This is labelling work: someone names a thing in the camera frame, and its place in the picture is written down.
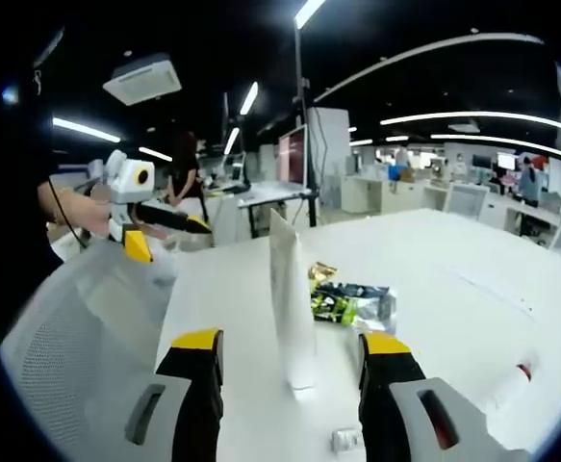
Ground black light stand pole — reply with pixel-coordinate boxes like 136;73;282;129
292;0;322;227

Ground person's left hand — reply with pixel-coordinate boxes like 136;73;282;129
62;192;114;238

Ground white skincare tube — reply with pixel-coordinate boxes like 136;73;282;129
268;207;319;392

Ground ceiling air conditioner unit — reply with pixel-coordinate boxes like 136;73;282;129
102;53;184;106

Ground small clear skincare bottle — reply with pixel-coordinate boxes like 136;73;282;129
330;426;364;452

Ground red screen monitor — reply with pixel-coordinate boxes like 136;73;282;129
278;123;310;187

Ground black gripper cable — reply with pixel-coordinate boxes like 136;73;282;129
46;175;91;250

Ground gold foil skincare sachet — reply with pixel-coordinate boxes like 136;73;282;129
307;262;338;283

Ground red collar skincare pump bottle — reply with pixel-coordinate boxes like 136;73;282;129
481;358;544;415

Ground curved ceiling light strip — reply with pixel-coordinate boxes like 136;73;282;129
428;133;561;160
379;110;561;132

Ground grey mesh office chair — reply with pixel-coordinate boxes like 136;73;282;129
0;238;180;462

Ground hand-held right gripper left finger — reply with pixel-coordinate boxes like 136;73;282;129
124;327;226;462

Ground person in dark clothes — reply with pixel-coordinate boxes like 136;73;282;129
0;28;67;338

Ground green black skincare packet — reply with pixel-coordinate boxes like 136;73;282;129
310;282;399;334

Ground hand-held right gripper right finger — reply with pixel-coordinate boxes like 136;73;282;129
356;331;531;462

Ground white office desk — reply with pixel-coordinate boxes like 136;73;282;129
239;182;319;240

